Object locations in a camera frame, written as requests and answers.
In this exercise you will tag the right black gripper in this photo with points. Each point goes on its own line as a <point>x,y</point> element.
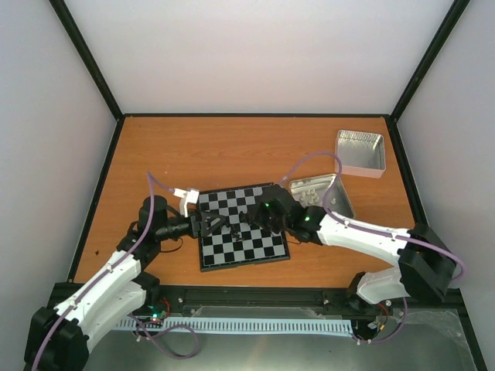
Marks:
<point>256,217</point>

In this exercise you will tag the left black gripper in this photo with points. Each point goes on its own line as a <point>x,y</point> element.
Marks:
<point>199,228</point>

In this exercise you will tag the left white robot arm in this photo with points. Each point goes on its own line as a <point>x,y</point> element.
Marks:
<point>63,337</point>

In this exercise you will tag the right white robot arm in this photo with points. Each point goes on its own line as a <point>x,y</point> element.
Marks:
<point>421,265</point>

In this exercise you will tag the black chess pieces cluster centre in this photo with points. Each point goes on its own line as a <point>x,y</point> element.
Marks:
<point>235,233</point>

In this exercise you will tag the white chess pieces in tin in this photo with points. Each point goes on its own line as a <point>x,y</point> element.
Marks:
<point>309,198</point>

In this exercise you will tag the open metal tin with pieces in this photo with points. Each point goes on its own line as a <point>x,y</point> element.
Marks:
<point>337,200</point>

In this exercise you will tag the small circuit board with led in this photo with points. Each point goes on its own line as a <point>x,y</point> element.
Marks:
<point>160,311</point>

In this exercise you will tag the black and silver chessboard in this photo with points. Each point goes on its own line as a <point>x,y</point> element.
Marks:
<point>219,251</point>

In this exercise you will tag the pink-rimmed metal tin lid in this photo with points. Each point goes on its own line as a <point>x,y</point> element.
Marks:
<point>361,153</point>

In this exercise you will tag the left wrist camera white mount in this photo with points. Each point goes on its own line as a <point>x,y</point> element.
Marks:
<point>187,196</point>

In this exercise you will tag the black frame rail front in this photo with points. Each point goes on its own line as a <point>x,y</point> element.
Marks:
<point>181,296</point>

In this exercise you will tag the light blue cable duct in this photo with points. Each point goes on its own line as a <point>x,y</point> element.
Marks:
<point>257,326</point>

